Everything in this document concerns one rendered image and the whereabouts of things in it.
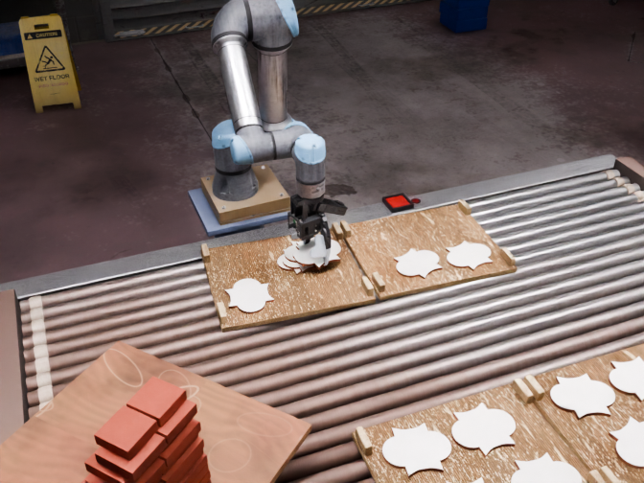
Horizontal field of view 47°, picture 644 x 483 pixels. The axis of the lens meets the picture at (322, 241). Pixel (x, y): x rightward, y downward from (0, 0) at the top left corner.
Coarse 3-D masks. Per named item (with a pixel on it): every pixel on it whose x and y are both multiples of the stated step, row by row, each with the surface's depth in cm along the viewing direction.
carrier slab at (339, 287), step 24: (264, 240) 215; (288, 240) 215; (336, 240) 215; (216, 264) 205; (240, 264) 205; (264, 264) 205; (336, 264) 205; (216, 288) 196; (288, 288) 196; (312, 288) 196; (336, 288) 196; (360, 288) 196; (240, 312) 188; (264, 312) 188; (288, 312) 188; (312, 312) 190
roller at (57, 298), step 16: (592, 176) 248; (608, 176) 249; (512, 192) 241; (528, 192) 240; (544, 192) 242; (480, 208) 235; (160, 272) 205; (176, 272) 206; (192, 272) 207; (80, 288) 199; (96, 288) 199; (112, 288) 200; (32, 304) 194; (48, 304) 195
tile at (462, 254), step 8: (448, 248) 210; (456, 248) 210; (464, 248) 210; (472, 248) 210; (480, 248) 210; (488, 248) 210; (448, 256) 207; (456, 256) 207; (464, 256) 207; (472, 256) 207; (480, 256) 207; (488, 256) 207; (456, 264) 204; (464, 264) 204; (472, 264) 204; (480, 264) 205
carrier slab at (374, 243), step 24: (408, 216) 225; (432, 216) 225; (456, 216) 225; (360, 240) 215; (384, 240) 215; (408, 240) 215; (432, 240) 215; (456, 240) 215; (480, 240) 215; (360, 264) 206; (384, 264) 205; (504, 264) 205; (408, 288) 196; (432, 288) 198
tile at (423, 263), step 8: (408, 256) 207; (416, 256) 207; (424, 256) 207; (432, 256) 207; (400, 264) 204; (408, 264) 204; (416, 264) 204; (424, 264) 204; (432, 264) 204; (400, 272) 201; (408, 272) 201; (416, 272) 201; (424, 272) 201
